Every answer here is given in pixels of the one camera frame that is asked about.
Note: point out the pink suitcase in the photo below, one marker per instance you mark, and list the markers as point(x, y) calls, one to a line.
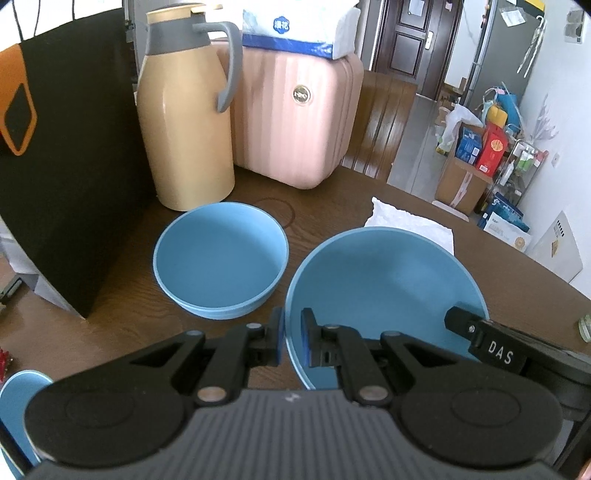
point(295, 134)

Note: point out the white umbrella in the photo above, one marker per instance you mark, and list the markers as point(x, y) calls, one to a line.
point(532, 44)

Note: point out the grey refrigerator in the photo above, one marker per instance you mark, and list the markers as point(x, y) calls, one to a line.
point(498, 50)

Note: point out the white plastic bag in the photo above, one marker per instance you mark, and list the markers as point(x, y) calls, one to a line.
point(457, 122)

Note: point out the tan thermos jug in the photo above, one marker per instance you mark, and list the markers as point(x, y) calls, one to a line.
point(184, 129)

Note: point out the dark wooden door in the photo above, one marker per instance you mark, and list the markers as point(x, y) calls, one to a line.
point(415, 46)

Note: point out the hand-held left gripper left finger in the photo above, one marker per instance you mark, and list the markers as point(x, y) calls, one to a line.
point(280, 344)

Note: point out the blue gift bag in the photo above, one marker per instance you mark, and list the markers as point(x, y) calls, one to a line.
point(505, 108)

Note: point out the brown cardboard box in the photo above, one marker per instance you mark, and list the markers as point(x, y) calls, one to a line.
point(461, 187)

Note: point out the white napkin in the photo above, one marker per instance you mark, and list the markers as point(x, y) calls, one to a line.
point(411, 226)

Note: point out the tissue pack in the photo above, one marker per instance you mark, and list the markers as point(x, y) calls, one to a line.
point(295, 27)

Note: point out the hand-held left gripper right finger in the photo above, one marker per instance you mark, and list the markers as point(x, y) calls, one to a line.
point(304, 341)

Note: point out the blue white box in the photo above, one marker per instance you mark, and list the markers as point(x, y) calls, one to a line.
point(505, 224)

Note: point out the red ribbon bow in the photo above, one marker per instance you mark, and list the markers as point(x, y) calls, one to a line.
point(3, 364)

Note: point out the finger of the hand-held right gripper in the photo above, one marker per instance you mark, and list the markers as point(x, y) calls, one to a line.
point(461, 323)

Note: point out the red box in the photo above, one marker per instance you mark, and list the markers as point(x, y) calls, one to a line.
point(491, 148)

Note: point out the wall electrical panel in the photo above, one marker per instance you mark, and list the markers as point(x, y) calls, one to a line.
point(575, 25)

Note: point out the black paper bag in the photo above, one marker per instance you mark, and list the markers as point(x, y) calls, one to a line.
point(69, 184)

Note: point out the white cardboard box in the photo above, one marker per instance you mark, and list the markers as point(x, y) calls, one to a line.
point(556, 249)

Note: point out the blue bowl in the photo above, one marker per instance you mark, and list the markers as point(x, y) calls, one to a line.
point(383, 286)
point(221, 258)
point(23, 415)

